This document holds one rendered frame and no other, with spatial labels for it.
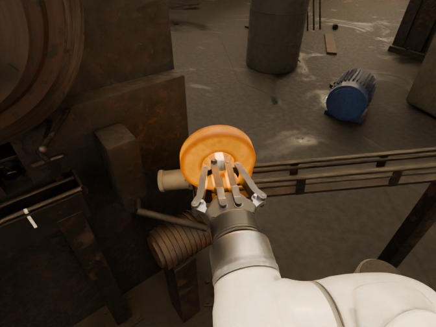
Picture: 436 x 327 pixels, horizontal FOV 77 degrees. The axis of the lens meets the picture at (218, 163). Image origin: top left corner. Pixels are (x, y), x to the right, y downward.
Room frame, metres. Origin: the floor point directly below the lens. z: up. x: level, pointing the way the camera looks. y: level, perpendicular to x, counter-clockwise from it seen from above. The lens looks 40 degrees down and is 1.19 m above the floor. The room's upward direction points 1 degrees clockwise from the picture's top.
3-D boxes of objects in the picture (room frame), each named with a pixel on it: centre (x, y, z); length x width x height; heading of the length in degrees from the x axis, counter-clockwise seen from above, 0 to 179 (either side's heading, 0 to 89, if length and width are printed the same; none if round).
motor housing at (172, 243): (0.51, 0.09, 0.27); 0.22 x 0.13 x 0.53; 127
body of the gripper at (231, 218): (0.28, -0.02, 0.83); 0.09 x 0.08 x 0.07; 9
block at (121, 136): (0.57, 0.26, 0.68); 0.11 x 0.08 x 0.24; 37
